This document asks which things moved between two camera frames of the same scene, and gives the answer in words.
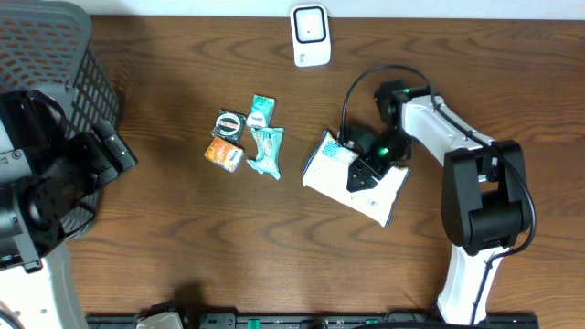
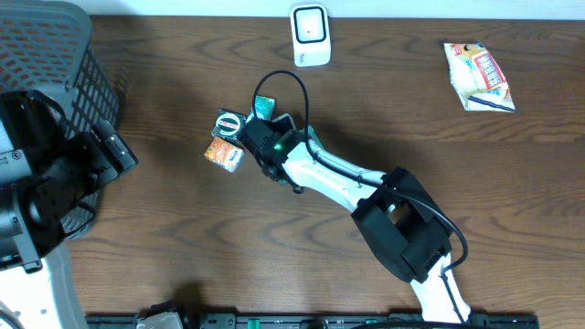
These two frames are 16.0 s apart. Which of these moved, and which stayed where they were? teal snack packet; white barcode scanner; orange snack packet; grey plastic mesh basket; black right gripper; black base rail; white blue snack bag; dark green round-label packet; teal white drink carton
Moved: black right gripper; teal snack packet; white blue snack bag
Stayed: grey plastic mesh basket; black base rail; white barcode scanner; orange snack packet; teal white drink carton; dark green round-label packet
